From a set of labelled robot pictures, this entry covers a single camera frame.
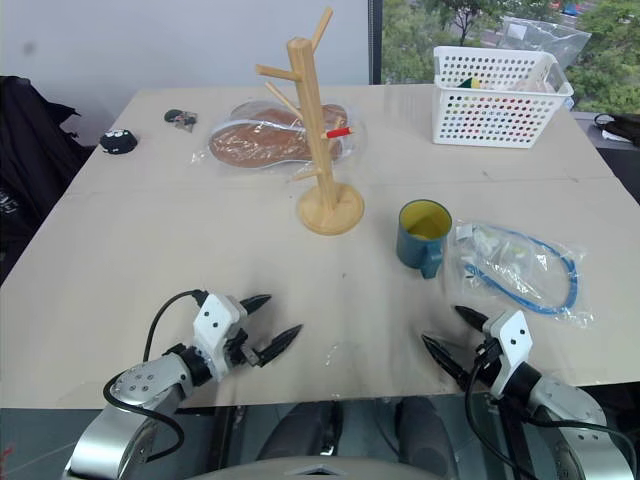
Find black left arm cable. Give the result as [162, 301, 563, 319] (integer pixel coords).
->
[102, 289, 209, 464]

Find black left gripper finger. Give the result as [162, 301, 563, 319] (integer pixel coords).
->
[238, 293, 273, 317]
[257, 323, 305, 370]

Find small black plush with eyes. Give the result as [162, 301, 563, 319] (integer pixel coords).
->
[98, 128, 137, 154]

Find white perforated plastic basket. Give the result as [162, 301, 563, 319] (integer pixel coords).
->
[431, 45, 576, 150]

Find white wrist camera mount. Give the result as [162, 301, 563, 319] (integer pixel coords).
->
[480, 309, 533, 397]
[192, 293, 249, 384]

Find silver robot torso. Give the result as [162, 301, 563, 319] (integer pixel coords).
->
[198, 453, 452, 480]

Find blue cable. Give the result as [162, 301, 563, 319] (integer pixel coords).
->
[463, 225, 580, 317]

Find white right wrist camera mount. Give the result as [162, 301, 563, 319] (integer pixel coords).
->
[480, 309, 533, 397]

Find blue mug yellow inside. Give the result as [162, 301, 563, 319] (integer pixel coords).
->
[396, 199, 454, 281]

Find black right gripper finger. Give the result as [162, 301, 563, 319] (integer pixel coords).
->
[453, 305, 489, 332]
[421, 333, 472, 388]

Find small black keychain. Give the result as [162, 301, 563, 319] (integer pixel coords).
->
[163, 108, 199, 133]

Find clear plastic bag with parts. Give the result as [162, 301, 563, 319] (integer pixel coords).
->
[441, 217, 597, 330]

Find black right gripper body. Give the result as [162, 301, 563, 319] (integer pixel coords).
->
[468, 337, 504, 394]

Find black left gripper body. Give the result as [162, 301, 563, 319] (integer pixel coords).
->
[226, 324, 262, 370]

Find dark rounded shape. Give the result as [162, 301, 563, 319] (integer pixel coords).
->
[396, 396, 459, 477]

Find black window frame post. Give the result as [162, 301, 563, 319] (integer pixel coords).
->
[368, 0, 384, 86]

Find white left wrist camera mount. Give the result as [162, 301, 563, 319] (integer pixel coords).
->
[192, 293, 249, 384]

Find wooden mug tree stand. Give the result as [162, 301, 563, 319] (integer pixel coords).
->
[254, 6, 366, 236]

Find black bag with strap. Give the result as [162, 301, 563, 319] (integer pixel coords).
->
[593, 112, 640, 147]

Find brown pads in clear bag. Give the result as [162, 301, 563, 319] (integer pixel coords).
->
[191, 98, 364, 177]

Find black jacket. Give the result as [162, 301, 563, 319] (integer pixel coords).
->
[0, 74, 97, 287]

